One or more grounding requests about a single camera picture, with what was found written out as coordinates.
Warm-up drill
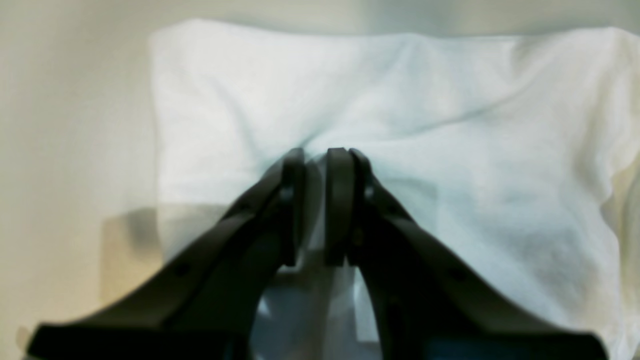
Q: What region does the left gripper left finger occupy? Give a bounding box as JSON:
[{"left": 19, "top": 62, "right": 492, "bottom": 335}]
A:
[{"left": 27, "top": 148, "right": 306, "bottom": 360}]

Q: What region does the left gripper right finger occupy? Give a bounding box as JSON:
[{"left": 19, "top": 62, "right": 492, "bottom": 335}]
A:
[{"left": 324, "top": 148, "right": 608, "bottom": 360}]

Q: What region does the white printed t-shirt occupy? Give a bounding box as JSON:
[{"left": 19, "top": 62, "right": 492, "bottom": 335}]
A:
[{"left": 150, "top": 19, "right": 639, "bottom": 360}]

